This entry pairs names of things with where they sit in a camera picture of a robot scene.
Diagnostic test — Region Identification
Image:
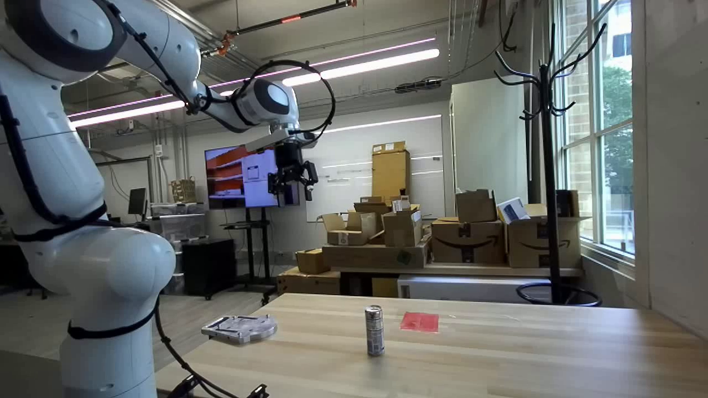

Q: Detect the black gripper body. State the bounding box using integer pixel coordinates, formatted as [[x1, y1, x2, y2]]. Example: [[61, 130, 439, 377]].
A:
[[267, 145, 318, 203]]

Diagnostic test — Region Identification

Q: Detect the silver red bull can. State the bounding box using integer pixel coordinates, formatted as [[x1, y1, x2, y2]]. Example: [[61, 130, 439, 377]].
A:
[[366, 306, 384, 359]]

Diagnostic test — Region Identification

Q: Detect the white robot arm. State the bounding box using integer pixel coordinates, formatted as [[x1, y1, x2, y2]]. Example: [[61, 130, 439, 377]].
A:
[[0, 0, 298, 398]]

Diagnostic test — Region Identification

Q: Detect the black screen stand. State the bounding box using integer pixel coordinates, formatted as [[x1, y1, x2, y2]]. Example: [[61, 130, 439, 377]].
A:
[[226, 211, 276, 306]]

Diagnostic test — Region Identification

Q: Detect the tall upright cardboard box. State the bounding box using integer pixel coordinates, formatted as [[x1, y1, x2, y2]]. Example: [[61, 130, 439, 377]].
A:
[[371, 141, 410, 203]]

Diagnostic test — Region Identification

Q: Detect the black cabinet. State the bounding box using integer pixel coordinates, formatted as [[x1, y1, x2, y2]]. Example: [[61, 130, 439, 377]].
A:
[[182, 240, 236, 299]]

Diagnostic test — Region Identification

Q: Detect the ceiling light strip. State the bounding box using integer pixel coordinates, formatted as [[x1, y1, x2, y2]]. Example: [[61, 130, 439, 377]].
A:
[[67, 37, 442, 132]]

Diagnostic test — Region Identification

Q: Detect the amazon cardboard box left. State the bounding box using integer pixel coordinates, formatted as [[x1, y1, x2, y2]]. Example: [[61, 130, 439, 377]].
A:
[[432, 222, 505, 265]]

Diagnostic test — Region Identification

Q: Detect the amazon cardboard box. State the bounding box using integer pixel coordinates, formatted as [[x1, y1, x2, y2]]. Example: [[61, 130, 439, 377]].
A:
[[432, 222, 505, 265], [506, 218, 580, 267]]

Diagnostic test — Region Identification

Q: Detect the small cardboard box on top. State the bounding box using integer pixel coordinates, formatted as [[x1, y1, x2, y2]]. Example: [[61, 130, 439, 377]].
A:
[[456, 191, 496, 224]]

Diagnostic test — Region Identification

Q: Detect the red square card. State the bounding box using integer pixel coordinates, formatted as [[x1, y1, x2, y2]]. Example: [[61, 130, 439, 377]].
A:
[[400, 311, 439, 334]]

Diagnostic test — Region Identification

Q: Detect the amazon cardboard box right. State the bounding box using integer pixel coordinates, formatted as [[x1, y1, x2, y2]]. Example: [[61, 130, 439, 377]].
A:
[[506, 218, 580, 267]]

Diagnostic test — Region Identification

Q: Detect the black coat rack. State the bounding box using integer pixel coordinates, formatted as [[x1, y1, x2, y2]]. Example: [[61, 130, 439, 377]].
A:
[[494, 27, 606, 308]]

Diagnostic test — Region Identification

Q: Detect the wall display screen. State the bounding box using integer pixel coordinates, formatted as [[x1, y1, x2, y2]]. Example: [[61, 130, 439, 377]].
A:
[[204, 146, 298, 211]]

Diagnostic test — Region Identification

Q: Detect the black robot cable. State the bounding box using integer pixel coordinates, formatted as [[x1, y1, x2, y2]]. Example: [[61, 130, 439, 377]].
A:
[[150, 294, 271, 398]]

